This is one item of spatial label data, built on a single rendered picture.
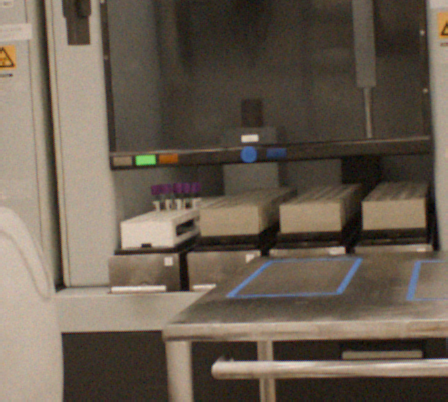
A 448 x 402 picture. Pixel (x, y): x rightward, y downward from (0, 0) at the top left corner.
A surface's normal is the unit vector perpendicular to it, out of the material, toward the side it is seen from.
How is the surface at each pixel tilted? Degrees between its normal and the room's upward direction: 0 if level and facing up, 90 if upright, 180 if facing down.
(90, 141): 90
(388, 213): 90
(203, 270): 90
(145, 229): 90
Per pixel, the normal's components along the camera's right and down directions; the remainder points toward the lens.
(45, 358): 0.88, -0.02
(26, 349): 0.72, -0.04
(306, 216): -0.21, 0.07
